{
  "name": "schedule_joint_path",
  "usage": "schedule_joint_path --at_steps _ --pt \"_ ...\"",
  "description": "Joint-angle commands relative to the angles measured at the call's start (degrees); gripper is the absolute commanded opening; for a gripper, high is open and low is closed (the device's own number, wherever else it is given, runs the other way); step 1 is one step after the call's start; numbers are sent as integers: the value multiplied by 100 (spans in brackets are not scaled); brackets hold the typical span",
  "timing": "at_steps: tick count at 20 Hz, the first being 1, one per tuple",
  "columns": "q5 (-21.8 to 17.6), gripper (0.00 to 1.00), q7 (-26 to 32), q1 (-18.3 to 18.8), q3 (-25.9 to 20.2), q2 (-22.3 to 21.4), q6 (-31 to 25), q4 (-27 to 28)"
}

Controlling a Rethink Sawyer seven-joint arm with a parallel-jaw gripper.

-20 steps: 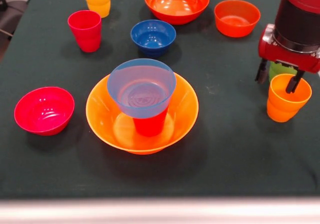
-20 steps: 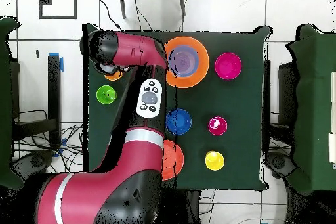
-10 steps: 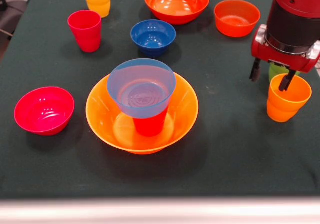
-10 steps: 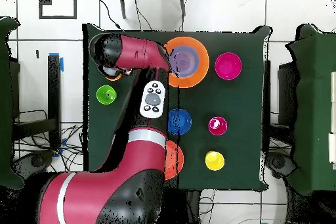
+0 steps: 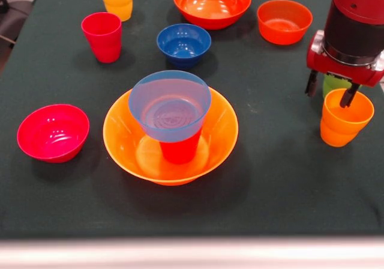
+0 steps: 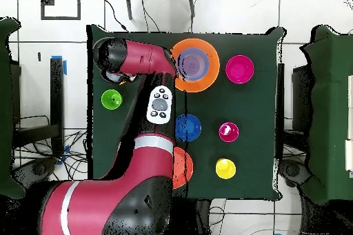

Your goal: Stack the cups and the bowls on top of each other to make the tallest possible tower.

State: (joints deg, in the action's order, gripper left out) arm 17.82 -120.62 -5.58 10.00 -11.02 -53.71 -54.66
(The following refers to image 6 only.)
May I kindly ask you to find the dark blue bowl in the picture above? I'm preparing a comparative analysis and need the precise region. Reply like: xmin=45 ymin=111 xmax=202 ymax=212
xmin=175 ymin=113 xmax=202 ymax=143

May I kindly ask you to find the light blue bowl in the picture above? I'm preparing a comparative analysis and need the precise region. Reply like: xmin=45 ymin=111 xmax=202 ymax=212
xmin=177 ymin=47 xmax=210 ymax=82

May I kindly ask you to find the large red-orange bowl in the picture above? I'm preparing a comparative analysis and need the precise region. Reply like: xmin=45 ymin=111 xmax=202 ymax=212
xmin=172 ymin=146 xmax=194 ymax=190

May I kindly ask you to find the large orange bowl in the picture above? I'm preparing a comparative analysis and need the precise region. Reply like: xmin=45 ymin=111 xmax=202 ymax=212
xmin=170 ymin=38 xmax=221 ymax=93

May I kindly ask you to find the pink-red cup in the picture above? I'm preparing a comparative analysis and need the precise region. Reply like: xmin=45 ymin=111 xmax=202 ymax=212
xmin=218 ymin=121 xmax=240 ymax=143

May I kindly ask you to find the green cup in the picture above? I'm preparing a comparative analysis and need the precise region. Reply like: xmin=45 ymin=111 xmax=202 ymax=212
xmin=101 ymin=89 xmax=123 ymax=110

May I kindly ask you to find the yellow cup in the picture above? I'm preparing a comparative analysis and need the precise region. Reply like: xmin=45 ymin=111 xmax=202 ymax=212
xmin=215 ymin=158 xmax=237 ymax=180

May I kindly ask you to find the dark green tablecloth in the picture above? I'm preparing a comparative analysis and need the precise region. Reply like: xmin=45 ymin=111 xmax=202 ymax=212
xmin=86 ymin=23 xmax=285 ymax=201

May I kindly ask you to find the pink-red bowl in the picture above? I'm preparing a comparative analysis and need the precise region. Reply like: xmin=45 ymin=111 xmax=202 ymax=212
xmin=225 ymin=54 xmax=255 ymax=85

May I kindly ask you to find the blue tape piece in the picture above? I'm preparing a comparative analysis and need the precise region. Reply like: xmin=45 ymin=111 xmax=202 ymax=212
xmin=50 ymin=54 xmax=68 ymax=76

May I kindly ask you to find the neighbouring green cloth table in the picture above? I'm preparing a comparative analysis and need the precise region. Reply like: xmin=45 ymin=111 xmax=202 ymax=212
xmin=0 ymin=17 xmax=27 ymax=200
xmin=300 ymin=24 xmax=353 ymax=205

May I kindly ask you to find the white panel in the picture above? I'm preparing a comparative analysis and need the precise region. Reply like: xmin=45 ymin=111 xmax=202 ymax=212
xmin=344 ymin=74 xmax=353 ymax=172

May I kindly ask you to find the black cable with plug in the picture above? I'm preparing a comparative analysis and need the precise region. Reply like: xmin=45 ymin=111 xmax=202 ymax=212
xmin=99 ymin=0 xmax=129 ymax=32

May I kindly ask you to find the tangle of cables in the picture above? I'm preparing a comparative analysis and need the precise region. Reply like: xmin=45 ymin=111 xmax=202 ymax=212
xmin=13 ymin=130 xmax=89 ymax=182

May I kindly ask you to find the black metal frame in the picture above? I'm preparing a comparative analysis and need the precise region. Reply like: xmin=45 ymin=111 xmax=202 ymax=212
xmin=276 ymin=62 xmax=310 ymax=153
xmin=12 ymin=57 xmax=65 ymax=157

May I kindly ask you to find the camera tripod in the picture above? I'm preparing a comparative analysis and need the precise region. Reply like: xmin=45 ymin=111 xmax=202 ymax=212
xmin=123 ymin=0 xmax=200 ymax=21

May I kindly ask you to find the dark grey pedestal base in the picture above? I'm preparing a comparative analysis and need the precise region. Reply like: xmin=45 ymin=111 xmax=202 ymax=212
xmin=12 ymin=157 xmax=59 ymax=187
xmin=278 ymin=159 xmax=314 ymax=187

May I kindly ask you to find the black square frame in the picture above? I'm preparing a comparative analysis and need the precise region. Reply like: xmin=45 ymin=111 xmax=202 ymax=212
xmin=40 ymin=0 xmax=81 ymax=21

